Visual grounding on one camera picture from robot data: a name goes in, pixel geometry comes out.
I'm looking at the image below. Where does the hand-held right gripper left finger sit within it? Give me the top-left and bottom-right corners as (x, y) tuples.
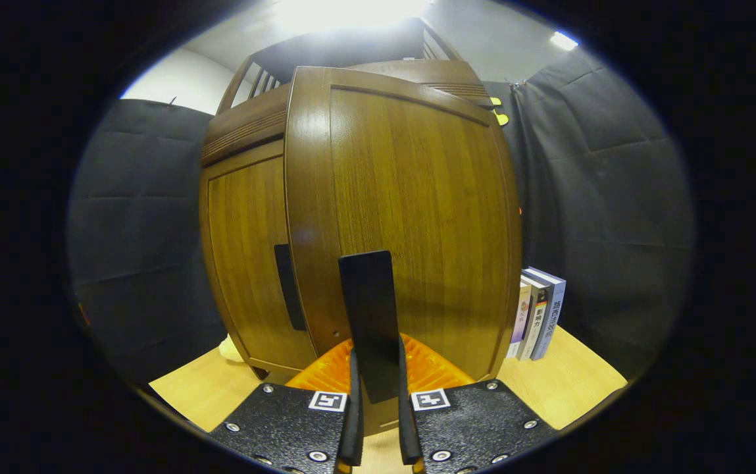
(210, 337), (365, 474)

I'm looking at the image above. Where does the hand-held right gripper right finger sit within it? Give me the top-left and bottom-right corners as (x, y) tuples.
(396, 334), (557, 474)

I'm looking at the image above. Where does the wooden shoe cabinet door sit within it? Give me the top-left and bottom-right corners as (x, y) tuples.
(284, 66), (523, 435)
(199, 140), (318, 373)

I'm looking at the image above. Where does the brown wooden shoe cabinet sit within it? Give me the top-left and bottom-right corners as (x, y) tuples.
(199, 16), (503, 382)

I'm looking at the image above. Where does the cream soft object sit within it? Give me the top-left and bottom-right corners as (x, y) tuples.
(218, 334), (247, 363)

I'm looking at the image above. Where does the white and purple book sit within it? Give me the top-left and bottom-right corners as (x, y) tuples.
(507, 276), (532, 359)

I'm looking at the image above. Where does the light blue book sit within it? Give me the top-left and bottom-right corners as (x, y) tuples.
(526, 267), (567, 361)

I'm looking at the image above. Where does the black backdrop cloth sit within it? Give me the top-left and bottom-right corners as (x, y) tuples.
(65, 46), (694, 386)

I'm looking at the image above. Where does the large bright ceiling light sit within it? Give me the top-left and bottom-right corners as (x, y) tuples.
(272, 0), (434, 34)

